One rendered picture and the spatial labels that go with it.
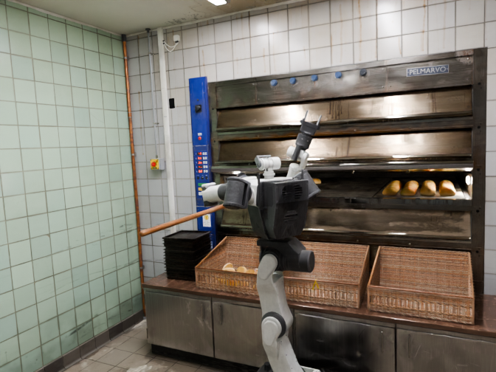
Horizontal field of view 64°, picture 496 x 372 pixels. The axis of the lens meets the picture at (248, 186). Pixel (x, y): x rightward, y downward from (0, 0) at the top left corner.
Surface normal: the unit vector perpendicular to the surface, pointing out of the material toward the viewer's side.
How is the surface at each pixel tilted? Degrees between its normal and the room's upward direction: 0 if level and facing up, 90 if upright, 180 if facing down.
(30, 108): 90
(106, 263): 90
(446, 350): 92
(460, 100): 70
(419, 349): 90
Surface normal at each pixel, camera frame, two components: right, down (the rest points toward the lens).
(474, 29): -0.43, 0.11
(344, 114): -0.42, -0.23
